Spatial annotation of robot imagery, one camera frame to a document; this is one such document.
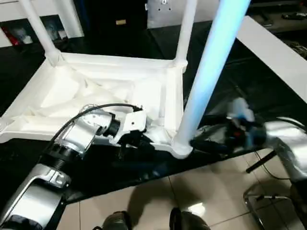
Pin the white plastic table leg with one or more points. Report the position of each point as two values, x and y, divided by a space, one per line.
185 31
211 72
38 31

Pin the white plastic table top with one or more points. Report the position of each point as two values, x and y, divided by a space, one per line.
96 72

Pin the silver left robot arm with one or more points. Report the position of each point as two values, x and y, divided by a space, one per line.
79 134

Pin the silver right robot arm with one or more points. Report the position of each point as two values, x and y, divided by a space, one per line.
283 134

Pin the black metal stand bar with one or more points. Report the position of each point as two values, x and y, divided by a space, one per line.
260 162

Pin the dark left robot foot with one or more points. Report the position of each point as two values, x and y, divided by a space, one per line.
117 221

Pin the white flat board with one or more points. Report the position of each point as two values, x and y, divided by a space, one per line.
263 43

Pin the gold label sticker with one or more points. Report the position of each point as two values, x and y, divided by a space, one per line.
121 22

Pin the black table mat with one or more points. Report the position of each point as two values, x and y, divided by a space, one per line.
14 155

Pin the grey cushion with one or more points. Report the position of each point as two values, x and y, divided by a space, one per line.
163 16

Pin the black cabinet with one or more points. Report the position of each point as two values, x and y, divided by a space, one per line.
108 14

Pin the black low furniture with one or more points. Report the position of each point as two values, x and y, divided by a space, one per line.
287 9

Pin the white glass-door cabinet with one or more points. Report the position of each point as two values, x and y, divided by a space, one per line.
72 14

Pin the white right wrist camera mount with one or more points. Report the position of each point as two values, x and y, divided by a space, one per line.
239 107

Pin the chrome metal floor frame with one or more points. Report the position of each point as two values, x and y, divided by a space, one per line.
247 201

